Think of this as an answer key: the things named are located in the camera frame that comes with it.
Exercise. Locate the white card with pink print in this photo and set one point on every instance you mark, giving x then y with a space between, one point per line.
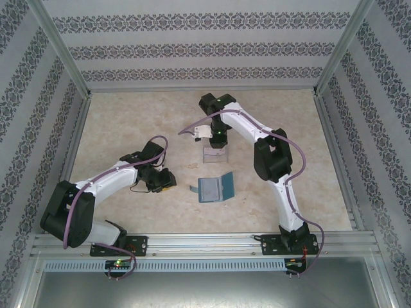
215 154

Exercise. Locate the teal leather card holder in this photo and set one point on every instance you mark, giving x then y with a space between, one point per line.
210 191

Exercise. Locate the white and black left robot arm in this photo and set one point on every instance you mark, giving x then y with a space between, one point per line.
109 179

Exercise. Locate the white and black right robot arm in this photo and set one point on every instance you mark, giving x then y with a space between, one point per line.
244 122

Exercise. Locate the clear acrylic card tray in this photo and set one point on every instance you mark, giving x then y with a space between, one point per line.
221 160

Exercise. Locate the small circuit board green light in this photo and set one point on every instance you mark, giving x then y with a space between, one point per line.
118 264

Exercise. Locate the grey sheet metal panel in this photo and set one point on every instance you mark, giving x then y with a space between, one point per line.
205 292

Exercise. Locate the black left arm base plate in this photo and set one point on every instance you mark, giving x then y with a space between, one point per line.
139 245

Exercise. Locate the aluminium mounting rail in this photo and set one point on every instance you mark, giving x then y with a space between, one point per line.
199 245

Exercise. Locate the aluminium side rail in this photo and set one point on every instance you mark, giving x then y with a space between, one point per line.
327 128
73 144

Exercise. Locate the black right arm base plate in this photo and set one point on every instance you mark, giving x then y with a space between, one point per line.
269 245

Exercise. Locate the aluminium frame post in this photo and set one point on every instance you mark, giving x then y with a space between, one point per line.
62 48
343 48

